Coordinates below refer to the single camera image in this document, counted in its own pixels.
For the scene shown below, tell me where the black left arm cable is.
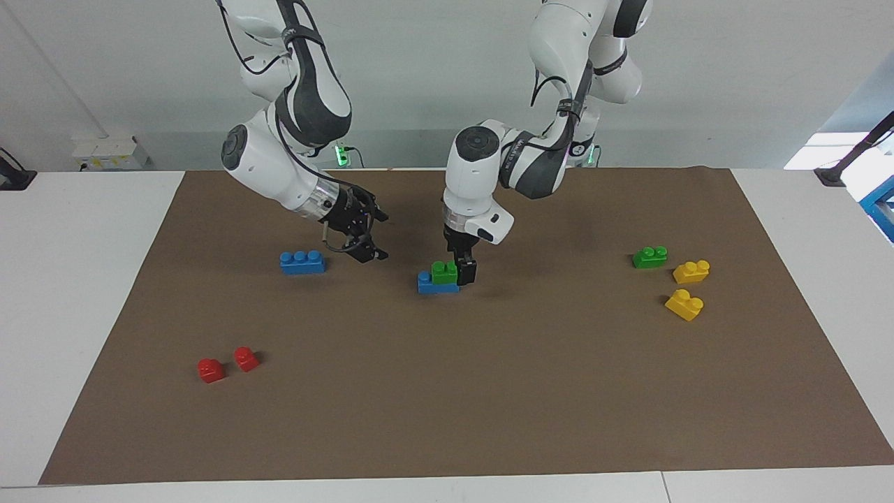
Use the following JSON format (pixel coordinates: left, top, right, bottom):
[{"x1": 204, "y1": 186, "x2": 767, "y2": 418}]
[{"x1": 529, "y1": 59, "x2": 594, "y2": 151}]

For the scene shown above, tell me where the blue frame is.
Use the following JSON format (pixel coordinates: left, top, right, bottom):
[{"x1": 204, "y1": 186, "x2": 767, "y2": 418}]
[{"x1": 859, "y1": 175, "x2": 894, "y2": 243}]

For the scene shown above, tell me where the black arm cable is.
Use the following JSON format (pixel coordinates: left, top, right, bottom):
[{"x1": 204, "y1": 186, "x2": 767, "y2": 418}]
[
  {"x1": 529, "y1": 59, "x2": 594, "y2": 151},
  {"x1": 217, "y1": 0, "x2": 329, "y2": 184}
]

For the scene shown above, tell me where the yellow two-stud block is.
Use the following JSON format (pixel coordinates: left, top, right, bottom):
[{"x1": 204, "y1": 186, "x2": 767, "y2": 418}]
[
  {"x1": 673, "y1": 260, "x2": 711, "y2": 284},
  {"x1": 664, "y1": 289, "x2": 705, "y2": 322}
]

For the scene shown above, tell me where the blue three-stud block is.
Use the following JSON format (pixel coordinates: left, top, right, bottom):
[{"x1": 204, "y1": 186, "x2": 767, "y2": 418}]
[
  {"x1": 279, "y1": 250, "x2": 326, "y2": 275},
  {"x1": 417, "y1": 270, "x2": 461, "y2": 295}
]

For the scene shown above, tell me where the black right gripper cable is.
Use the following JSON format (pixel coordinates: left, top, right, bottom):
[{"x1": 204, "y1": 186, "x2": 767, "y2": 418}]
[{"x1": 321, "y1": 222, "x2": 372, "y2": 254}]

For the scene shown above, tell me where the black camera stand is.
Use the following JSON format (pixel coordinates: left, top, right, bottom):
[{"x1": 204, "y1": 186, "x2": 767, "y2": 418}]
[{"x1": 814, "y1": 110, "x2": 894, "y2": 187}]

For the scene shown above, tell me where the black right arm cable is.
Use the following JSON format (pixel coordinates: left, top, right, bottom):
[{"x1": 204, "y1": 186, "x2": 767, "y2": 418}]
[{"x1": 217, "y1": 0, "x2": 329, "y2": 184}]

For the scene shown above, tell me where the brown table mat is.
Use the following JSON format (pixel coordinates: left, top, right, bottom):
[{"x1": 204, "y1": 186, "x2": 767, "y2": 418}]
[{"x1": 38, "y1": 166, "x2": 894, "y2": 486}]

